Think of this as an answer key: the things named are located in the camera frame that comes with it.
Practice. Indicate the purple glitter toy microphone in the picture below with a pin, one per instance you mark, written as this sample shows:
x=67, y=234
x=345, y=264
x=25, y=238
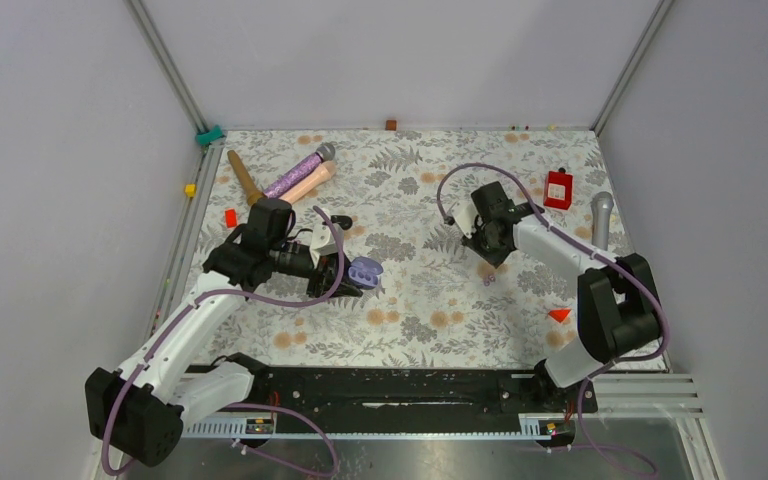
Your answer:
x=325, y=152

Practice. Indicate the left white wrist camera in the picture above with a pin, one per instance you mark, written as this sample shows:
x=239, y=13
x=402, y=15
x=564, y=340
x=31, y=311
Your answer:
x=323, y=241

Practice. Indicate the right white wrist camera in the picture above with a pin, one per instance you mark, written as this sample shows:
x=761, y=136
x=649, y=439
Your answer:
x=462, y=215

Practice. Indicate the brown toy microphone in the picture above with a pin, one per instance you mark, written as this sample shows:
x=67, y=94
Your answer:
x=250, y=189

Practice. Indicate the black earbud charging case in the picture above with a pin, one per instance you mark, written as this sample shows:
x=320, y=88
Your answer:
x=344, y=222

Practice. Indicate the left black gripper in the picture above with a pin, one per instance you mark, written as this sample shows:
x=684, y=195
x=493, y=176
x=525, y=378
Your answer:
x=324, y=274

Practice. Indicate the red triangle block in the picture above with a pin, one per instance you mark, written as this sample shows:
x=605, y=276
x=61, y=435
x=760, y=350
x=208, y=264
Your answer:
x=560, y=315

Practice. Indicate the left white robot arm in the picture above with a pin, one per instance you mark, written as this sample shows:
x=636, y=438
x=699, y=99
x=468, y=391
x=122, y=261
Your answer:
x=143, y=407

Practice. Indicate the silver toy microphone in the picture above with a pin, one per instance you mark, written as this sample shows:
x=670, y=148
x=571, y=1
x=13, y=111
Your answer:
x=602, y=206

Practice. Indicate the pink toy microphone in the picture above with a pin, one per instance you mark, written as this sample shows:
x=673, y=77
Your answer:
x=324, y=172

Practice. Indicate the purple earbud case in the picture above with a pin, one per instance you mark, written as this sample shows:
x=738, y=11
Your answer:
x=365, y=273

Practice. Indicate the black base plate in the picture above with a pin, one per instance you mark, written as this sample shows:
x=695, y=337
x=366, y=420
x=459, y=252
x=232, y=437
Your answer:
x=366, y=400

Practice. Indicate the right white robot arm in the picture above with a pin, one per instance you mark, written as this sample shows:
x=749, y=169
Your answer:
x=616, y=297

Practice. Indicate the teal corner bracket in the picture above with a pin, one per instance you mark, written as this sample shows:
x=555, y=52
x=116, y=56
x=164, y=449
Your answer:
x=206, y=138

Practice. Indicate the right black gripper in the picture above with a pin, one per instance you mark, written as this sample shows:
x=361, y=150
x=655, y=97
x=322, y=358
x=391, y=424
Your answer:
x=495, y=259

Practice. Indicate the red small block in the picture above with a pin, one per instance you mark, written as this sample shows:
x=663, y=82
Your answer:
x=231, y=219

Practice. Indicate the red square box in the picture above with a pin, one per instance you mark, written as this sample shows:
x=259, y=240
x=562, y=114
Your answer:
x=558, y=189

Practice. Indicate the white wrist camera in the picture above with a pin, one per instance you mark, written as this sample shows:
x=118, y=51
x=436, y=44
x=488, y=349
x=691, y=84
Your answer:
x=323, y=241
x=462, y=215

